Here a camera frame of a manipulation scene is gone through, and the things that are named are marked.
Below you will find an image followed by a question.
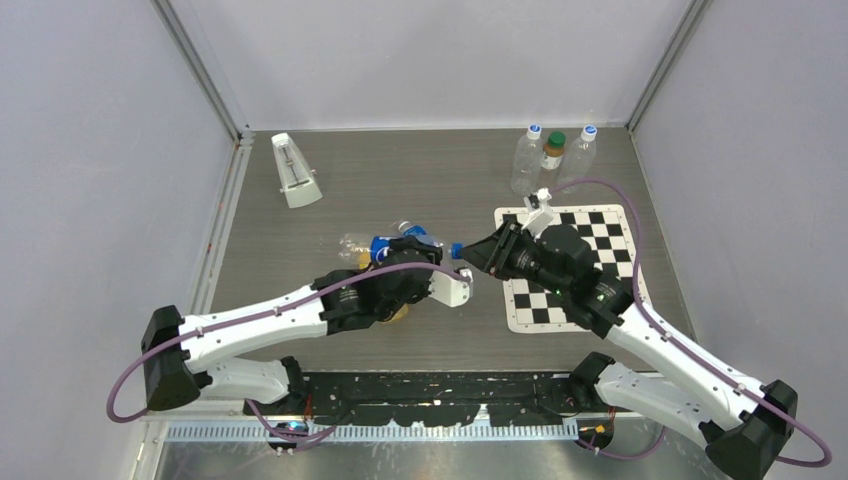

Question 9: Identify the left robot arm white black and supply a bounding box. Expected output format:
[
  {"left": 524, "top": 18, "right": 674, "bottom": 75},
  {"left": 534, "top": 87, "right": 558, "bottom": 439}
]
[{"left": 135, "top": 237, "right": 467, "bottom": 414}]

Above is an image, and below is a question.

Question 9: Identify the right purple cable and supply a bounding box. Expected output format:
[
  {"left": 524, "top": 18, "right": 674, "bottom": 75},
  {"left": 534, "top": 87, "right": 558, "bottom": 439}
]
[{"left": 549, "top": 177, "right": 833, "bottom": 470}]

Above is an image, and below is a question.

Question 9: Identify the white metronome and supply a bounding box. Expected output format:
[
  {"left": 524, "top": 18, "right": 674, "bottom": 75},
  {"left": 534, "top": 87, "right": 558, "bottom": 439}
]
[{"left": 271, "top": 133, "right": 323, "bottom": 209}]

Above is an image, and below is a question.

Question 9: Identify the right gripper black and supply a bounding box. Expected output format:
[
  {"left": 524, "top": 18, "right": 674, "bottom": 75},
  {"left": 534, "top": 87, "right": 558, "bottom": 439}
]
[{"left": 458, "top": 217, "right": 569, "bottom": 297}]

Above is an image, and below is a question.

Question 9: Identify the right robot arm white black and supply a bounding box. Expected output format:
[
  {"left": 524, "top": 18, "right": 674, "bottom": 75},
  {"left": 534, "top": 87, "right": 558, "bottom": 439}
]
[{"left": 457, "top": 222, "right": 798, "bottom": 479}]

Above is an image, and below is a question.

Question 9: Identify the green cap brown bottle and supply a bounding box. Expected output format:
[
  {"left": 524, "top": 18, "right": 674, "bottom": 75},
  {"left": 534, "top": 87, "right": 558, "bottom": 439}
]
[{"left": 540, "top": 131, "right": 567, "bottom": 171}]

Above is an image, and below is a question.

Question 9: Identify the checkerboard calibration mat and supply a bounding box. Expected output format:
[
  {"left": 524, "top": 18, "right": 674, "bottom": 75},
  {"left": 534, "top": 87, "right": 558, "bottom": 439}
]
[{"left": 503, "top": 204, "right": 636, "bottom": 335}]

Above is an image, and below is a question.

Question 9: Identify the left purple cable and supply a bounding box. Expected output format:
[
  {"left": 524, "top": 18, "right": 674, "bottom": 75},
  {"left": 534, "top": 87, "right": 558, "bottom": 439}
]
[{"left": 105, "top": 261, "right": 473, "bottom": 425}]

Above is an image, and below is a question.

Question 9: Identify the blue bottle cap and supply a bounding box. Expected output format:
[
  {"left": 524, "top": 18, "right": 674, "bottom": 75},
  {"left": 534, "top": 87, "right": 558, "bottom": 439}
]
[{"left": 449, "top": 242, "right": 463, "bottom": 259}]

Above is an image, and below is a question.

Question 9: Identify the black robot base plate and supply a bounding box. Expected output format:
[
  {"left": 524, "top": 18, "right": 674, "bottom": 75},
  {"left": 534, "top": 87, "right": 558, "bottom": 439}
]
[{"left": 242, "top": 371, "right": 616, "bottom": 448}]

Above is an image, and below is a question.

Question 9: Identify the right standing clear bottle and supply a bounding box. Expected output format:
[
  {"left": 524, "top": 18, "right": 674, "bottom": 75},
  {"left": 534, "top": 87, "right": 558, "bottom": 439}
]
[{"left": 556, "top": 125, "right": 597, "bottom": 187}]

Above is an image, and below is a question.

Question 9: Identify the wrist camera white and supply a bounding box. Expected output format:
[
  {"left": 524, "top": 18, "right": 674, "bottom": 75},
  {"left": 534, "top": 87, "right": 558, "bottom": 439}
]
[
  {"left": 522, "top": 188, "right": 554, "bottom": 240},
  {"left": 428, "top": 267, "right": 473, "bottom": 308}
]

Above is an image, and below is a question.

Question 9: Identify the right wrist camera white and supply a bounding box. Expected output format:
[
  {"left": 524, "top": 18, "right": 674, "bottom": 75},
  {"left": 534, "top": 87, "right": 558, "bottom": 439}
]
[{"left": 522, "top": 188, "right": 554, "bottom": 240}]

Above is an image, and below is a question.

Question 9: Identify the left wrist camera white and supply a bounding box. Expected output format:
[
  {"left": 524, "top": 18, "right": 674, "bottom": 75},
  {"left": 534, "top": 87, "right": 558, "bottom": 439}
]
[{"left": 428, "top": 267, "right": 473, "bottom": 308}]

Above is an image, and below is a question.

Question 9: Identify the left standing clear bottle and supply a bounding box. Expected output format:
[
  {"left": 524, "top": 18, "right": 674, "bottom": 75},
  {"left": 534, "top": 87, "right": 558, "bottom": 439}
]
[{"left": 510, "top": 124, "right": 543, "bottom": 196}]

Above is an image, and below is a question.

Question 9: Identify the clear bottle pepsi label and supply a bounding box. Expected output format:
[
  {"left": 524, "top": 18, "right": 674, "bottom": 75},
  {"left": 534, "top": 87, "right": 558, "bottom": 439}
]
[{"left": 337, "top": 231, "right": 464, "bottom": 266}]

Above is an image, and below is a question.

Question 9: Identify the purple cable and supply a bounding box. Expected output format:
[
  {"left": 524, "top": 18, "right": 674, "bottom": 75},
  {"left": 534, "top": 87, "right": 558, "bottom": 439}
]
[
  {"left": 549, "top": 177, "right": 833, "bottom": 470},
  {"left": 105, "top": 261, "right": 473, "bottom": 425}
]

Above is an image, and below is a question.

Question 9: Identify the clear bottle blue label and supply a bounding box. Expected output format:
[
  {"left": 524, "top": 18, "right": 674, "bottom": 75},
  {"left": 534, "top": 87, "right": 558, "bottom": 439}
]
[{"left": 393, "top": 219, "right": 444, "bottom": 248}]

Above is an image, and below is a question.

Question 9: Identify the standing clear bottle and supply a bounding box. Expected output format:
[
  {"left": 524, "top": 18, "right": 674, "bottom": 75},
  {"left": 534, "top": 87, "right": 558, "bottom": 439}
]
[
  {"left": 510, "top": 124, "right": 543, "bottom": 196},
  {"left": 556, "top": 125, "right": 597, "bottom": 187}
]

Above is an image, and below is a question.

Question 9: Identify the yellow juice bottle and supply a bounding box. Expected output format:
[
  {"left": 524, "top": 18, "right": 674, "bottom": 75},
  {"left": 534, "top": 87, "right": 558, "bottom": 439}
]
[{"left": 357, "top": 253, "right": 410, "bottom": 325}]

